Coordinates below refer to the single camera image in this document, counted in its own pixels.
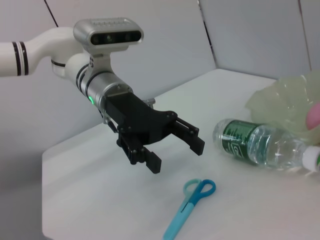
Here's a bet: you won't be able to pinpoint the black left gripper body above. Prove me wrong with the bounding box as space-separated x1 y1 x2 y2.
103 92 180 151

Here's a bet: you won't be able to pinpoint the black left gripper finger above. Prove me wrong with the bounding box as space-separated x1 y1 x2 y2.
117 136 163 175
172 117 206 156

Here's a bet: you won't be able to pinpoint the clear water bottle green label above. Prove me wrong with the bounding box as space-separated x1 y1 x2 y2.
212 118 320 173

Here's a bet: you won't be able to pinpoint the pink toy peach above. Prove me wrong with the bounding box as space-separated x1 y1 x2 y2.
306 102 320 131

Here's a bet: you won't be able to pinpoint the blue scissors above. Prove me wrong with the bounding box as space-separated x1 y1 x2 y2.
162 178 217 240

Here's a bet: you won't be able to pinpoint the green glass fruit plate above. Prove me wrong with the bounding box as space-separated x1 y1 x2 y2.
244 68 320 148

